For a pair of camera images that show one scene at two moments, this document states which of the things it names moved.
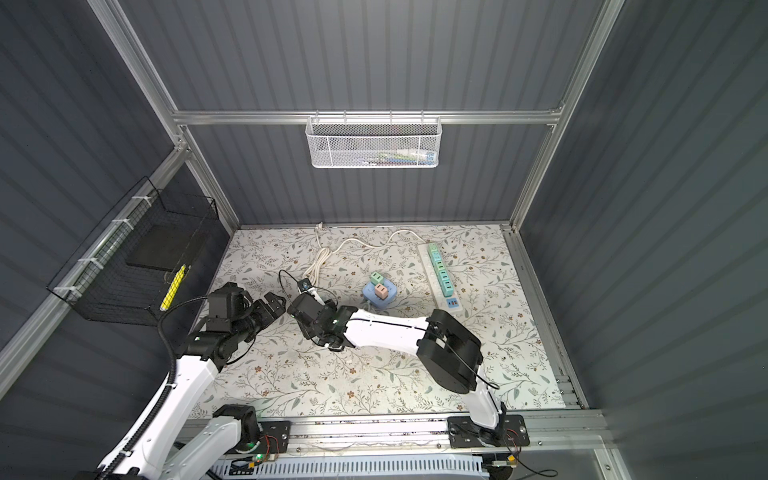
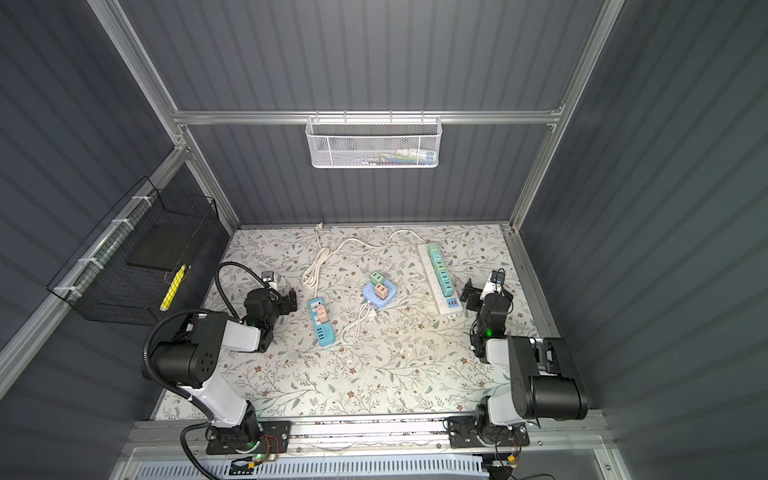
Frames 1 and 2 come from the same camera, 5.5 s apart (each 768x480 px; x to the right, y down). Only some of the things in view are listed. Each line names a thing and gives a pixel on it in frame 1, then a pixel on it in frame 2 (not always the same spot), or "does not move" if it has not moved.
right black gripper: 305,330 → 477,298
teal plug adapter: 447,288 does not move
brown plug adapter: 380,291 does not move
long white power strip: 441,299 does not move
